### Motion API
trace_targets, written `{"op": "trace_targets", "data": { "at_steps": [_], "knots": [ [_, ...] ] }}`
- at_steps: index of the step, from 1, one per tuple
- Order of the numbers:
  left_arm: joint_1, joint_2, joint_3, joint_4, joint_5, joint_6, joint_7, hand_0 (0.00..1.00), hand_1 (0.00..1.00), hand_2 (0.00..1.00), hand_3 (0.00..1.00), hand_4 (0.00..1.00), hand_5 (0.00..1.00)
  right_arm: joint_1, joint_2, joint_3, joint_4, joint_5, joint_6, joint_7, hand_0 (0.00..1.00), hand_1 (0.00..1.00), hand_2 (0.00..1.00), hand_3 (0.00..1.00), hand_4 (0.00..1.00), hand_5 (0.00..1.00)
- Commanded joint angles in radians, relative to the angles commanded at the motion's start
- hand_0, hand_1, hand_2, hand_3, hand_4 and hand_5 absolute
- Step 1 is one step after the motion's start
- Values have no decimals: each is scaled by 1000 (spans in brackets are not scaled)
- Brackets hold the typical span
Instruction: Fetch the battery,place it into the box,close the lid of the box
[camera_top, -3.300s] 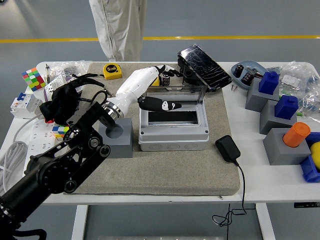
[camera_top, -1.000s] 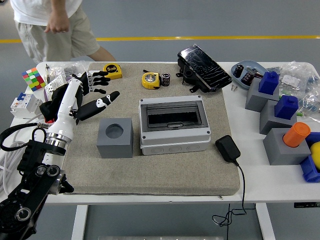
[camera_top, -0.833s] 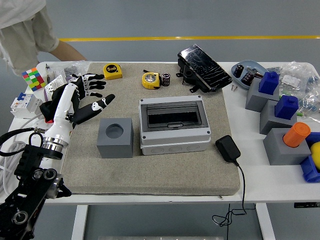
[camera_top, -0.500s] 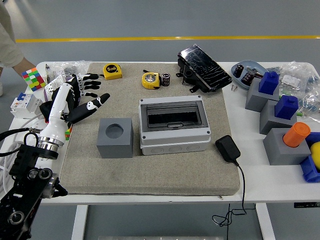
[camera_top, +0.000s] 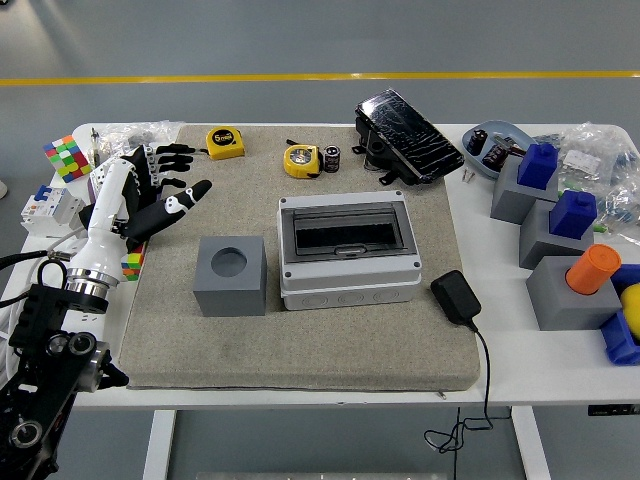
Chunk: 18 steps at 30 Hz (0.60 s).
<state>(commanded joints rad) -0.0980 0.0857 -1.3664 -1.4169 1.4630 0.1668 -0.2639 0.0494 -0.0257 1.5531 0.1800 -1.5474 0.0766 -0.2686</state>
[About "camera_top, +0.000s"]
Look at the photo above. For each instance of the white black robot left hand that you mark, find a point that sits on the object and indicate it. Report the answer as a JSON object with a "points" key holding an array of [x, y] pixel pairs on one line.
{"points": [[107, 210]]}

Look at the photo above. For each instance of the pen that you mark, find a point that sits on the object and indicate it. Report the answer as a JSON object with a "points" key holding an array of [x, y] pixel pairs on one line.
{"points": [[94, 145]]}

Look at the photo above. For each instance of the black box with glossy lid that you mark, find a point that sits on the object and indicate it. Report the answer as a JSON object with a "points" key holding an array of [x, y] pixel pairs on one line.
{"points": [[410, 135]]}

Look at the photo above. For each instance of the clear plastic bags of parts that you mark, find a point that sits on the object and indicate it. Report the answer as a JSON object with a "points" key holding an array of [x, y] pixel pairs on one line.
{"points": [[600, 155]]}

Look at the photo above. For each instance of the large colourful puzzle cube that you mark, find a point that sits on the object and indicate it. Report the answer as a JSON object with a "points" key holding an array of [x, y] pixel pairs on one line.
{"points": [[67, 160]]}

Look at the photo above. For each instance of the black capacitor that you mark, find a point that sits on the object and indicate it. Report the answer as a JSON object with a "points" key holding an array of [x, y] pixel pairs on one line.
{"points": [[478, 141], [495, 156], [332, 159]]}

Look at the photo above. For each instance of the grey block with round hole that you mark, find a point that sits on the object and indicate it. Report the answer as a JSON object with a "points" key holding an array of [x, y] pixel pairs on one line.
{"points": [[230, 295]]}

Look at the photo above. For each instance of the yellow tape measure black label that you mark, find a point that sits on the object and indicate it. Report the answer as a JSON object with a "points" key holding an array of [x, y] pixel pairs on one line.
{"points": [[301, 161]]}

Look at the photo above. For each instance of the white table leg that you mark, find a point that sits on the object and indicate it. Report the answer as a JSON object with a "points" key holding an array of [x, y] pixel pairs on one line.
{"points": [[160, 445], [531, 445]]}

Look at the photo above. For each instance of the grey electrical box with lid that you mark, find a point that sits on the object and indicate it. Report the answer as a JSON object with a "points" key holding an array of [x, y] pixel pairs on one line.
{"points": [[345, 280]]}

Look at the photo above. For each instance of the blue-grey dish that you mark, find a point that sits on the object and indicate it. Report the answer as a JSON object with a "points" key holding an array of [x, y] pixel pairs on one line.
{"points": [[500, 129]]}

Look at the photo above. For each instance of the blue block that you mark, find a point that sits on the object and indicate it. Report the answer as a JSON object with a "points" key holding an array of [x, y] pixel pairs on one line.
{"points": [[572, 215], [537, 167]]}

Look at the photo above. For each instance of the black cloth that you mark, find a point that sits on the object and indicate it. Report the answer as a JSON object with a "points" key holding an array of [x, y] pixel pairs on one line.
{"points": [[86, 216]]}

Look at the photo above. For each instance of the green small part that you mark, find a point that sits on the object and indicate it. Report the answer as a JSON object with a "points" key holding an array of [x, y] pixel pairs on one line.
{"points": [[600, 228]]}

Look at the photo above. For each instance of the white power strip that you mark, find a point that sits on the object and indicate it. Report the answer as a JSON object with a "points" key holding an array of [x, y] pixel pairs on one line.
{"points": [[95, 320]]}

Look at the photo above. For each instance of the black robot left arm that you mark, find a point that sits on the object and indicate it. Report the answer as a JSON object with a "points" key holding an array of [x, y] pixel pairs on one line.
{"points": [[45, 320]]}

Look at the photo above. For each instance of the white circuit breaker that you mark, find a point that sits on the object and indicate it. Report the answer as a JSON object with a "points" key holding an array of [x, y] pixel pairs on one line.
{"points": [[47, 212]]}

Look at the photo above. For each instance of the silver metal part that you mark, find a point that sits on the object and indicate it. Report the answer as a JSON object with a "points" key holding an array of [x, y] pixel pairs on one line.
{"points": [[504, 141]]}

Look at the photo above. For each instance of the yellow object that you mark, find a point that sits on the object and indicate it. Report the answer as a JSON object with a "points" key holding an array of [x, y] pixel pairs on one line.
{"points": [[632, 310]]}

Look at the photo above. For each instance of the grey-brown mat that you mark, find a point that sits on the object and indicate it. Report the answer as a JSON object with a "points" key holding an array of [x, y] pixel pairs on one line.
{"points": [[300, 350]]}

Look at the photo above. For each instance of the orange cylinder battery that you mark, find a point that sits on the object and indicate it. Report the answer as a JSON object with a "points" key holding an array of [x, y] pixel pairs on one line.
{"points": [[592, 270]]}

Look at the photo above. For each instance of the small colourful puzzle cube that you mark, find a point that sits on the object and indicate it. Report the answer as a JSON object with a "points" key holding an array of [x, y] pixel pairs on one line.
{"points": [[132, 265]]}

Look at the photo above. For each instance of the black table control panel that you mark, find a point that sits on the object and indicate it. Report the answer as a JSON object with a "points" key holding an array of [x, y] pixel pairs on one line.
{"points": [[614, 410]]}

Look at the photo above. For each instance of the black power adapter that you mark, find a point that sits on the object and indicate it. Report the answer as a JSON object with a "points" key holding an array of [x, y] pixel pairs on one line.
{"points": [[456, 296]]}

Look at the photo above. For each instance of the white purple cardboard packet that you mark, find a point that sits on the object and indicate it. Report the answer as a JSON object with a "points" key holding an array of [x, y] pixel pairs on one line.
{"points": [[100, 175]]}

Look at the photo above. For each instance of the grey holder block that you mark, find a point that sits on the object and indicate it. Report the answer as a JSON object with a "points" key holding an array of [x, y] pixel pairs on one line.
{"points": [[507, 197], [545, 247], [565, 310]]}

